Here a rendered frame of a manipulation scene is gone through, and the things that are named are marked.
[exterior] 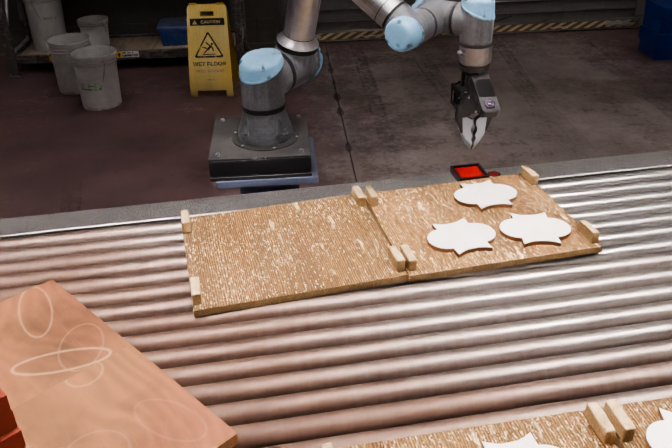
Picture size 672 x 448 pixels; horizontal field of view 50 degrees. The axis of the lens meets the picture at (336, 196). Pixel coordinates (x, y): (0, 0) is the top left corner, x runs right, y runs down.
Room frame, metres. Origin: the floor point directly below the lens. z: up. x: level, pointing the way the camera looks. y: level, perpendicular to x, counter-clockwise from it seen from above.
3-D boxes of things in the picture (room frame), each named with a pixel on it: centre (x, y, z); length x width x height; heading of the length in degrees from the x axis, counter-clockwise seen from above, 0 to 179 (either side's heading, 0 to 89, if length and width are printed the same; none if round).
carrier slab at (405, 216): (1.36, -0.30, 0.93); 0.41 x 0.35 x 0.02; 102
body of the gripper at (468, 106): (1.62, -0.33, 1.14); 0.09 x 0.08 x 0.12; 11
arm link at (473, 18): (1.62, -0.33, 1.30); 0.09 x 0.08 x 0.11; 54
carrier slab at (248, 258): (1.27, 0.11, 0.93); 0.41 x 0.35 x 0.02; 104
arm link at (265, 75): (1.84, 0.18, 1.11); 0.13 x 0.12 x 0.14; 144
